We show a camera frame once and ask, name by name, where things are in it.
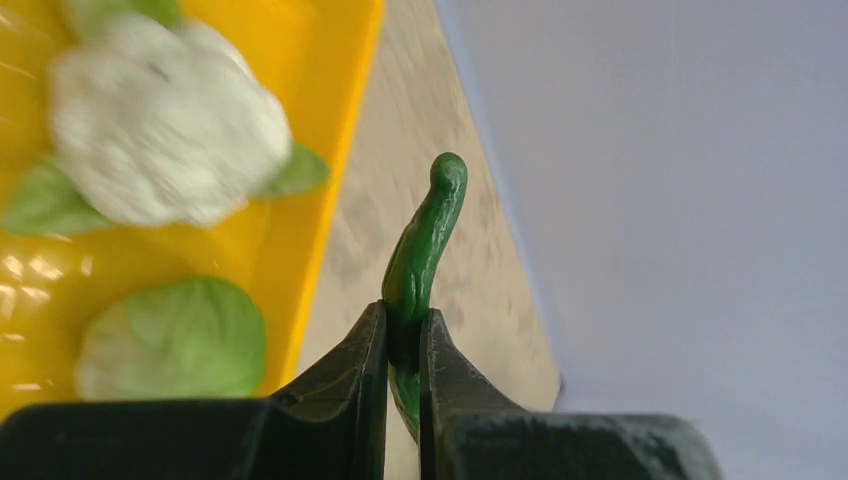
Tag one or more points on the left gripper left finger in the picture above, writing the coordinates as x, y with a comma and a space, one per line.
328, 423

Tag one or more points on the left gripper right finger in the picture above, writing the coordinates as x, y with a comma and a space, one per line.
471, 430

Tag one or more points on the small green chili toy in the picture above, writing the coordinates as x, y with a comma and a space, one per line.
409, 276

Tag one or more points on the yellow plastic tray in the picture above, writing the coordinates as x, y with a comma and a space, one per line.
315, 57

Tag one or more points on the pale green cabbage toy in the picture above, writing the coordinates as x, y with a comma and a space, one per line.
200, 337

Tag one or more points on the white cauliflower toy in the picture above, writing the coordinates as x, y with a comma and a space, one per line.
155, 119

